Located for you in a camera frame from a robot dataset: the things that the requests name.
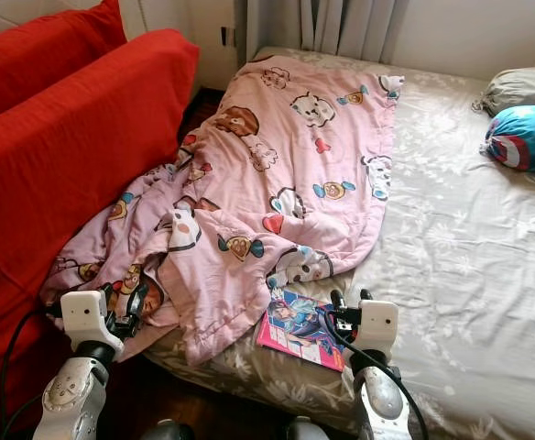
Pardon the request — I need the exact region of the pink cartoon print blanket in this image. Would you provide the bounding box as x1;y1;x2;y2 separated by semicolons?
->
40;55;406;368

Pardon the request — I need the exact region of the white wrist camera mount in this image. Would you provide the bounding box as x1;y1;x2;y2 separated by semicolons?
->
60;290;110;342
357;300;399;354

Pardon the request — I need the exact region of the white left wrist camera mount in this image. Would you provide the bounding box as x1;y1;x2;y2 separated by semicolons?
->
60;290;110;342

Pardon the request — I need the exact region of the grey left robot leg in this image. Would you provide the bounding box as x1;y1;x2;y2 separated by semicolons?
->
144;420;195;440

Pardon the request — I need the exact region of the grey robot leg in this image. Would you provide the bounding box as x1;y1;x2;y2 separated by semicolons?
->
144;420;195;440
286;417;333;440

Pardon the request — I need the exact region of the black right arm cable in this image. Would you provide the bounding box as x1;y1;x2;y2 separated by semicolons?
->
322;316;429;440

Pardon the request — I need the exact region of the grey curtain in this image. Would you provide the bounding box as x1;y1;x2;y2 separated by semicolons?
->
245;0;401;61

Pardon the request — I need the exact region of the red fabric cushion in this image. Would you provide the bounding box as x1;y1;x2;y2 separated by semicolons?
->
0;27;200;440
0;0;127;125

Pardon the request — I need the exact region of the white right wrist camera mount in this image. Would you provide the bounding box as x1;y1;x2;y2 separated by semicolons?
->
357;300;399;354

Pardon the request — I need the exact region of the grey-beige plain pillow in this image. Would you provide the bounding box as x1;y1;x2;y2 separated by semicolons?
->
472;66;535;118

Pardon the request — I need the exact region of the bed with beige floral sheet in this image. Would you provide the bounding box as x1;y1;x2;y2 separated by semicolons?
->
144;46;535;440

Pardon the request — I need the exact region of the colourful comic book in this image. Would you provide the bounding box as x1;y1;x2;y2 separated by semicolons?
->
257;289;351;372

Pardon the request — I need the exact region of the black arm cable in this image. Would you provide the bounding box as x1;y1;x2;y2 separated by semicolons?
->
0;307;62;440
322;316;429;440

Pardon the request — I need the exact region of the red white blue striped bolster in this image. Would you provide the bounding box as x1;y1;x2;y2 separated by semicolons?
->
480;104;535;173

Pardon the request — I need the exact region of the grey right robot leg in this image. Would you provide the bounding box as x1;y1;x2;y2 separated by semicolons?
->
286;417;333;440

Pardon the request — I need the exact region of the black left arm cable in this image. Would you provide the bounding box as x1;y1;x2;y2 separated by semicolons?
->
0;307;62;440

